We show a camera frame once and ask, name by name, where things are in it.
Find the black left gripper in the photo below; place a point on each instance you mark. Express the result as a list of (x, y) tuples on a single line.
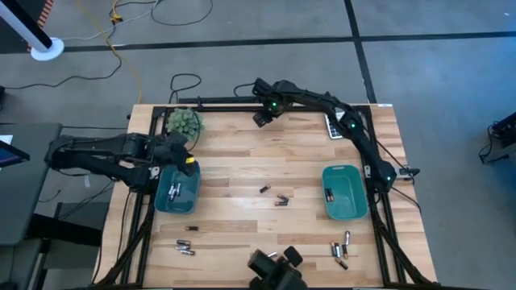
[(177, 149)]

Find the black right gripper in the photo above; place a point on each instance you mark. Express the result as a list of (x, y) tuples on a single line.
[(272, 96)]

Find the silver Energizer battery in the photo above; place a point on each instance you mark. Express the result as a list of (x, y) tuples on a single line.
[(347, 237), (338, 249), (273, 255)]

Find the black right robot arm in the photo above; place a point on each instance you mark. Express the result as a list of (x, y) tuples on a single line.
[(363, 141)]

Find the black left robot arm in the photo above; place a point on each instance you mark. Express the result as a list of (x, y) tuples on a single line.
[(101, 155)]

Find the teal plastic bin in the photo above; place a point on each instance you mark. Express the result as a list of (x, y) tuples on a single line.
[(346, 201), (187, 203)]

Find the green succulent in patterned pot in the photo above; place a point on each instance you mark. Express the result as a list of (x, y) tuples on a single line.
[(184, 123)]

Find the small black copper-top battery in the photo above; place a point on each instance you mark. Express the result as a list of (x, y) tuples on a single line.
[(192, 228)]

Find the white desk calculator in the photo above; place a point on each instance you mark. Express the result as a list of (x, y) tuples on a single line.
[(334, 127)]

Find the dark tablet screen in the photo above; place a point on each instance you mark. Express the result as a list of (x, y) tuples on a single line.
[(10, 155)]

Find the white pole stand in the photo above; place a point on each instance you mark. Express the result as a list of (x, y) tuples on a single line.
[(47, 53)]

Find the black equipment box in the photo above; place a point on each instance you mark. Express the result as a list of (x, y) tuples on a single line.
[(504, 133)]

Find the black aluminium table frame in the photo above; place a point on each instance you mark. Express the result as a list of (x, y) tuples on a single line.
[(225, 108)]

